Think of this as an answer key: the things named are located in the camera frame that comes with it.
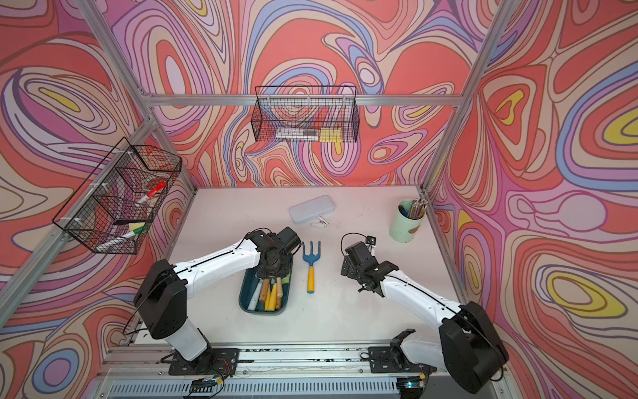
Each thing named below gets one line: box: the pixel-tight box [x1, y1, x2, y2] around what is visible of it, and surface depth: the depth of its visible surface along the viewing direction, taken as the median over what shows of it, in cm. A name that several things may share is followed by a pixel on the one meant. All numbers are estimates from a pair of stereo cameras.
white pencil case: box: [288, 194, 336, 223], surface depth 112 cm
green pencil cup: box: [388, 199, 427, 244], surface depth 95 cm
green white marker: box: [95, 226, 144, 252], surface depth 73 cm
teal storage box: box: [239, 256, 294, 316], surface depth 84 cm
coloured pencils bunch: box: [407, 197, 428, 220], surface depth 93 cm
